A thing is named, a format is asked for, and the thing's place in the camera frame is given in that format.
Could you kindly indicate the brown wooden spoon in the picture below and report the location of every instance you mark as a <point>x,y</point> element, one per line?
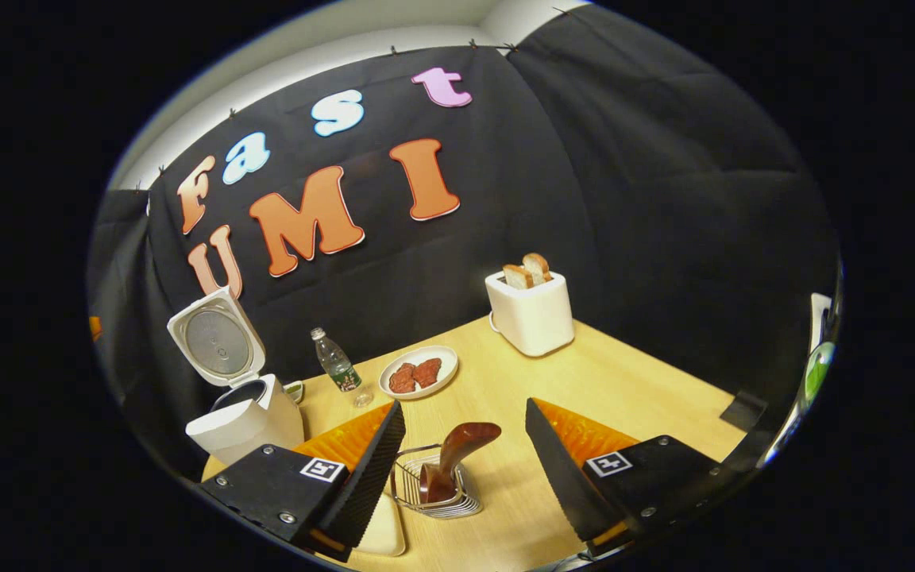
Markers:
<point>461,445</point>

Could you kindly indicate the red-brown meat piece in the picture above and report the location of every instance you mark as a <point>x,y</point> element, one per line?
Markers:
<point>403,378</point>
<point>427,372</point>

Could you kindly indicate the small green-rimmed bowl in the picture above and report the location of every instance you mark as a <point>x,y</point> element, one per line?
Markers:
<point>295,391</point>

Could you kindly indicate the clear plastic water bottle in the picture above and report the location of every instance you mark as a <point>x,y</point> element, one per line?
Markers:
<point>338,367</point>

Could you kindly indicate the black flat pad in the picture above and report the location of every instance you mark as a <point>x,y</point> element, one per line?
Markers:
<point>743,411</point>

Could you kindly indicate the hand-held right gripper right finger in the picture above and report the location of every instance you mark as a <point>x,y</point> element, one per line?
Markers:
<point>561,477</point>

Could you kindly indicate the white oval plate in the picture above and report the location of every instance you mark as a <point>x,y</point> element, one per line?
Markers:
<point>426,351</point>

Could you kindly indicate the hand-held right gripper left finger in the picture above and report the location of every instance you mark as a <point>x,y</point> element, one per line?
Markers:
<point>370,477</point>

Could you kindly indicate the white rice cooker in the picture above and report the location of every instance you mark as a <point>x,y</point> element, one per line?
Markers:
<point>243,421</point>

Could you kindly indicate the white toaster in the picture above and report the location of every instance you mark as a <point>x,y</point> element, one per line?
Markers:
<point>533,318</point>

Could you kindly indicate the orange block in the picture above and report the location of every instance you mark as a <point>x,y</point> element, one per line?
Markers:
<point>94,326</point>

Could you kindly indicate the toasted bread slice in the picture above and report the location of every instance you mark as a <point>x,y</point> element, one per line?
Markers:
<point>538,267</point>
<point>518,276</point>

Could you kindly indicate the cream rectangular dish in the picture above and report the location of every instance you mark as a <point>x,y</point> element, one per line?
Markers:
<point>382,528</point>

